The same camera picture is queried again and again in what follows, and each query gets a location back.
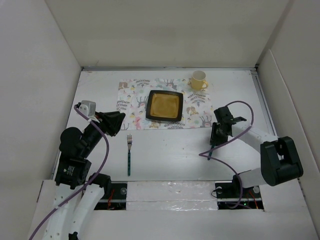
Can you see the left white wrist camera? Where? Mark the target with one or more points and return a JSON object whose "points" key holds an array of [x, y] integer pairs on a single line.
{"points": [[86, 109]]}

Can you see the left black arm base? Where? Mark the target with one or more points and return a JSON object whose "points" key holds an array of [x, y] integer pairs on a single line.
{"points": [[115, 199]]}

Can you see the silver table knife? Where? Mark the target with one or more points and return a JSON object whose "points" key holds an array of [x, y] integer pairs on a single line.
{"points": [[210, 153]]}

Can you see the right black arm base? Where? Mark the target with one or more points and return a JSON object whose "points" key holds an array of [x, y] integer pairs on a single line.
{"points": [[230, 196]]}

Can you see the square black brown plate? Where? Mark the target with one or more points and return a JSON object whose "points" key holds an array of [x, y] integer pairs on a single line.
{"points": [[164, 106]]}

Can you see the fork with teal handle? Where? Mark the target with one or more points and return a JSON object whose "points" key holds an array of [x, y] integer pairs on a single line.
{"points": [[129, 145]]}

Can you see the yellow ceramic mug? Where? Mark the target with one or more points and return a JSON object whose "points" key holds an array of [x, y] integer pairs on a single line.
{"points": [[198, 80]]}

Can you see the floral patterned cloth napkin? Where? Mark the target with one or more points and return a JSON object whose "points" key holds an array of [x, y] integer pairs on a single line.
{"points": [[133, 95]]}

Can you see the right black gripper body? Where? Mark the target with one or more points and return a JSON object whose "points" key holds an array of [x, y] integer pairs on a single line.
{"points": [[217, 136]]}

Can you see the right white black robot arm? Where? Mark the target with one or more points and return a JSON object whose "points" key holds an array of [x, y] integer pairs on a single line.
{"points": [[279, 158]]}

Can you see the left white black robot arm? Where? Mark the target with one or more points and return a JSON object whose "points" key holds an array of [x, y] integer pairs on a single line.
{"points": [[76, 193]]}

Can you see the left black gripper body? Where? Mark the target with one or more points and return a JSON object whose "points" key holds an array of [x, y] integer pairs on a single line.
{"points": [[106, 125]]}

